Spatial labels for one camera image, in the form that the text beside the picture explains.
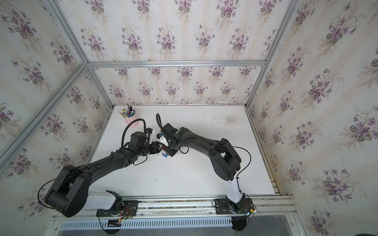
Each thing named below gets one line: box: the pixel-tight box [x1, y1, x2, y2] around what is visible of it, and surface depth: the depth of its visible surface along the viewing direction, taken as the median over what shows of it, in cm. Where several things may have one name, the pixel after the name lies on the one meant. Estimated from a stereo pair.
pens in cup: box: [117, 102, 136, 118], surface depth 103 cm
